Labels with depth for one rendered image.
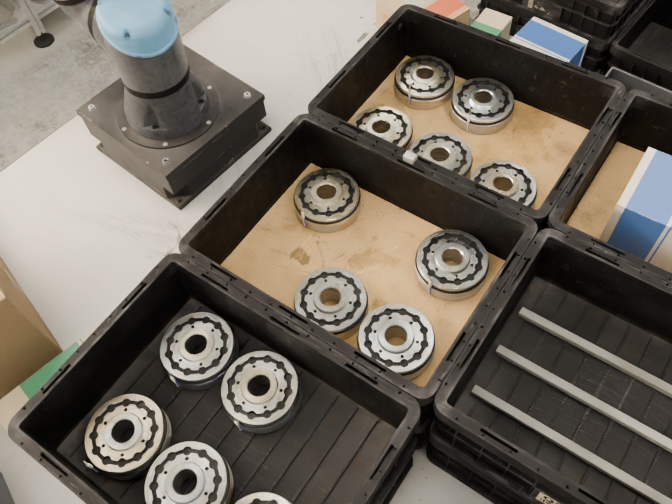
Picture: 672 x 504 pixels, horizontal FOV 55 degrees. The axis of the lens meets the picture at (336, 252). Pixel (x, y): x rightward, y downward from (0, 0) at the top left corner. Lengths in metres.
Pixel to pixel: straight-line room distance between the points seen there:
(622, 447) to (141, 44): 0.88
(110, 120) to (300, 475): 0.74
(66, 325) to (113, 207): 0.25
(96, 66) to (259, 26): 1.27
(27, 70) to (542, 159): 2.16
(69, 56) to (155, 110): 1.66
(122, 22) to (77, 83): 1.60
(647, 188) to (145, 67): 0.78
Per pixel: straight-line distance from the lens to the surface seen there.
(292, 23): 1.56
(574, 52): 1.37
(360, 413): 0.88
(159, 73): 1.14
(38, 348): 1.12
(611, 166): 1.13
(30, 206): 1.37
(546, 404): 0.90
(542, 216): 0.92
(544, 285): 0.98
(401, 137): 1.08
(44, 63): 2.84
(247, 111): 1.24
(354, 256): 0.98
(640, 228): 0.99
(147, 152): 1.21
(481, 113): 1.12
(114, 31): 1.10
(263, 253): 1.00
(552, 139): 1.14
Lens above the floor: 1.66
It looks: 58 degrees down
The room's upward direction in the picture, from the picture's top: 7 degrees counter-clockwise
